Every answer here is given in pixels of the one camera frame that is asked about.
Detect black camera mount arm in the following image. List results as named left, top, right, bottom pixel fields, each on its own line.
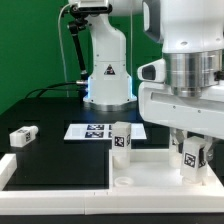
left=68, top=21, right=88, bottom=80

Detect camera on top mount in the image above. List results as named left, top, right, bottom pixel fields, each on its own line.
left=68, top=0, right=112, bottom=14

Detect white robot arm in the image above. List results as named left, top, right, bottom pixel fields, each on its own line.
left=134, top=0, right=224, bottom=140

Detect black cables at base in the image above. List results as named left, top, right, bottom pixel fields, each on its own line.
left=24, top=79, right=90, bottom=99

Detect grey cable hanging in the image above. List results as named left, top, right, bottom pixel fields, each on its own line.
left=57, top=3, right=72, bottom=98

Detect white tag sheet with markers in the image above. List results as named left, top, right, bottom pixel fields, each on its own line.
left=64, top=123, right=146, bottom=140

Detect white square table top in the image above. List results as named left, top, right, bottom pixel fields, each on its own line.
left=107, top=148, right=215, bottom=192

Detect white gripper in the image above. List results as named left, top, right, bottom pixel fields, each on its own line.
left=137, top=59, right=224, bottom=161

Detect white U-shaped obstacle fence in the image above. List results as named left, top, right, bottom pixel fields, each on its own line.
left=0, top=154, right=224, bottom=215

